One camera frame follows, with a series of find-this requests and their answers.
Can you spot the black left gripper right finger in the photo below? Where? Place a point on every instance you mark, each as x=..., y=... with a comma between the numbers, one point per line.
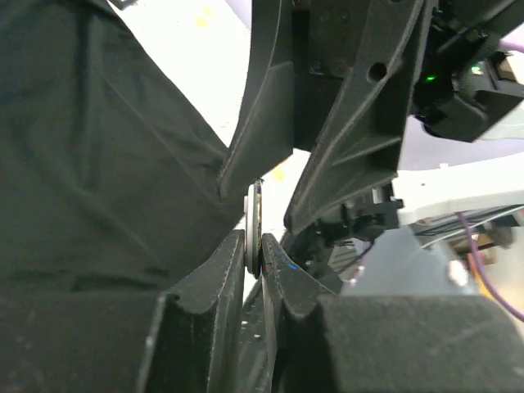
x=319, y=341

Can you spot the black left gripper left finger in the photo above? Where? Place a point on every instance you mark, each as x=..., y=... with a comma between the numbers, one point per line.
x=184, y=339

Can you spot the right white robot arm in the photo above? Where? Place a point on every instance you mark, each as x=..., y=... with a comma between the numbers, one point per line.
x=428, y=192

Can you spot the round multicolour brooch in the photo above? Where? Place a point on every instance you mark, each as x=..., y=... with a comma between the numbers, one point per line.
x=253, y=228

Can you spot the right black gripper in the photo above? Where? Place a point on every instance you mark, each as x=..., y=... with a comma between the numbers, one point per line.
x=362, y=67

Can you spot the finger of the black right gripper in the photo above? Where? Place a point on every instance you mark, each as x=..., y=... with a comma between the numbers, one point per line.
x=264, y=134

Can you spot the black t-shirt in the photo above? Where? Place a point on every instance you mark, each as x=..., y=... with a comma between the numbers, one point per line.
x=108, y=172

